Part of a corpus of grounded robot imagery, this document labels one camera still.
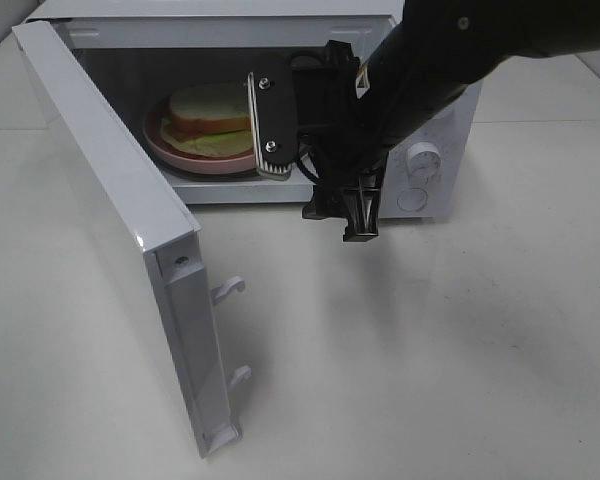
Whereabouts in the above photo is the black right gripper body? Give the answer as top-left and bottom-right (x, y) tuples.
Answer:
(288, 40), (387, 196)

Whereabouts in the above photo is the white lower timer knob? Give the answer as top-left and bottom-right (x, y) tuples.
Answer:
(406, 142), (441, 179)

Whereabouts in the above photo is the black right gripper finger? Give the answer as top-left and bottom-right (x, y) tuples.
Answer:
(302, 185), (347, 220)
(341, 172), (381, 242)

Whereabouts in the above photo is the pink round plate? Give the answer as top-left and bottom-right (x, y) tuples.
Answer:
(142, 97), (255, 176)

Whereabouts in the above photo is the glass microwave turntable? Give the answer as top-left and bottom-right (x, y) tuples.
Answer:
(156, 162), (258, 182)

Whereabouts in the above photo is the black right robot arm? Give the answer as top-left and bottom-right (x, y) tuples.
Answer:
(292, 0), (600, 241)

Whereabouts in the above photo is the round door release button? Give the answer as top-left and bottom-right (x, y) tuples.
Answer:
(396, 188), (428, 212)

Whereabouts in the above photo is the white microwave door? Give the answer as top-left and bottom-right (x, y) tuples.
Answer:
(13, 21), (251, 457)

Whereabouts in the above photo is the toast sandwich with lettuce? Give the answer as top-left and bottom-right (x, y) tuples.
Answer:
(163, 83), (253, 156)

